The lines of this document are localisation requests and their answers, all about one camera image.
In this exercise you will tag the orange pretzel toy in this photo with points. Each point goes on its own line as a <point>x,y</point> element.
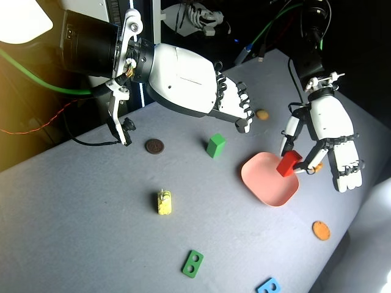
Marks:
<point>319,167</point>

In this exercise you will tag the red block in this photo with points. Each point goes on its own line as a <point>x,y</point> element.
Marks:
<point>287,166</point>

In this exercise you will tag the green cube block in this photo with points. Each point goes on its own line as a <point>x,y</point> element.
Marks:
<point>215,146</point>

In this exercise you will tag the pink square plate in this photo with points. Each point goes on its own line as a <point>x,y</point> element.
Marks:
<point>265,186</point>

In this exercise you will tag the spare white robot hand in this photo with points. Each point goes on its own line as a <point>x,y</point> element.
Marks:
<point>183,18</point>

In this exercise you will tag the grey table cloth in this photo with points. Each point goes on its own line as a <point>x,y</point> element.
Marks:
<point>91,229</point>

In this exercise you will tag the orange round cookie toy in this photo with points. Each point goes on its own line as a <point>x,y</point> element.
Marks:
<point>321,231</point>

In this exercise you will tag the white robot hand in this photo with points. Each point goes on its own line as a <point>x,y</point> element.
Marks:
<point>331,119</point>
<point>183,79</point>

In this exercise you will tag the green two-hole block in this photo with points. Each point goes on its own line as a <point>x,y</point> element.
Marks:
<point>185,270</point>

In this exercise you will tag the tan round biscuit toy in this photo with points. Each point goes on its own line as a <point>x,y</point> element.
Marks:
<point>262,114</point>

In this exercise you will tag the blue two-hole block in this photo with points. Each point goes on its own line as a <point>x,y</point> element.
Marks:
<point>265,288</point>

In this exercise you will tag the yellow corn toy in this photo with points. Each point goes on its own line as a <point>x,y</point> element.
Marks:
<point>164,204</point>

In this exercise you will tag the brown chocolate sandwich cookie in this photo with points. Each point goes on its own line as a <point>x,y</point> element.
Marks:
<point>154,146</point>

